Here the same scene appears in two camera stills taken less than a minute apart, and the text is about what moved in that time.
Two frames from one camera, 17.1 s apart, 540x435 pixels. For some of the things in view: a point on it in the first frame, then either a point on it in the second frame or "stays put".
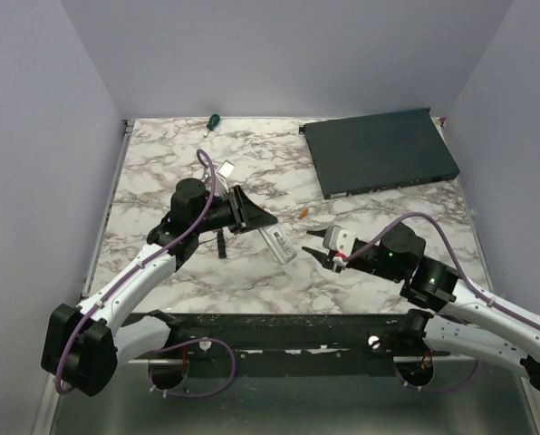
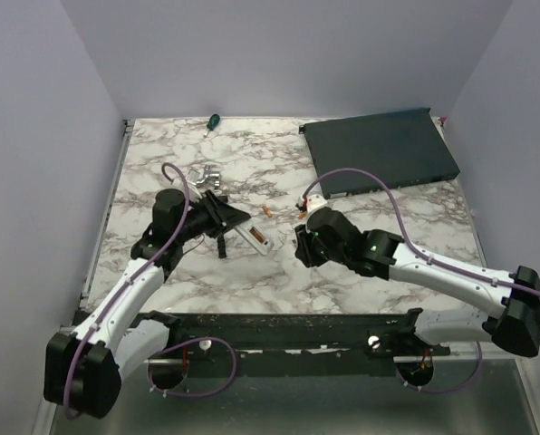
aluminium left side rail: [106, 210] stays put
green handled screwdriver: [212, 123] stays put
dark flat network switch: [379, 152] stays put
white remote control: [278, 237] to [255, 237]
